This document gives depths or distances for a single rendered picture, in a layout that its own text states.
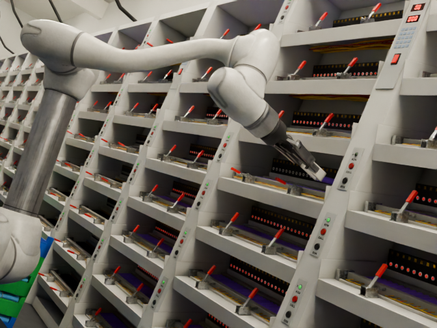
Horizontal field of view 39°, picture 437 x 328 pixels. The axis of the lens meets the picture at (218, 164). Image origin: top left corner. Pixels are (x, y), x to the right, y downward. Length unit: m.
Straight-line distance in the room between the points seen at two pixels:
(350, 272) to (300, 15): 1.09
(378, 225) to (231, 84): 0.51
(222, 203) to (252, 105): 0.69
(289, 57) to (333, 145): 0.64
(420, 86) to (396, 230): 0.39
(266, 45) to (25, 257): 0.90
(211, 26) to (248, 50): 1.30
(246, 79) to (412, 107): 0.46
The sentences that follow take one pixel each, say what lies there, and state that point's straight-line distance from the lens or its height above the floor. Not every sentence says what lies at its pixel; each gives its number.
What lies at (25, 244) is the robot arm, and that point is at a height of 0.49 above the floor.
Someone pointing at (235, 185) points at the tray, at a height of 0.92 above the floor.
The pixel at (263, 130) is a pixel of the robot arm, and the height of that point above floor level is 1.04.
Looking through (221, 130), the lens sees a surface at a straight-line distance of 2.37.
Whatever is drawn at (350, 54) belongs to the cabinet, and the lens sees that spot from 2.32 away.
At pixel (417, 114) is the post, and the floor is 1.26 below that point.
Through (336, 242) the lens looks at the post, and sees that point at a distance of 1.65.
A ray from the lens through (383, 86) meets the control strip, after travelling 1.76.
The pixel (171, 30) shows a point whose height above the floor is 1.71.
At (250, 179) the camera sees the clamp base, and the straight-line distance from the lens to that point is 2.09.
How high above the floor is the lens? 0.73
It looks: 6 degrees up
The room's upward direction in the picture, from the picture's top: 24 degrees clockwise
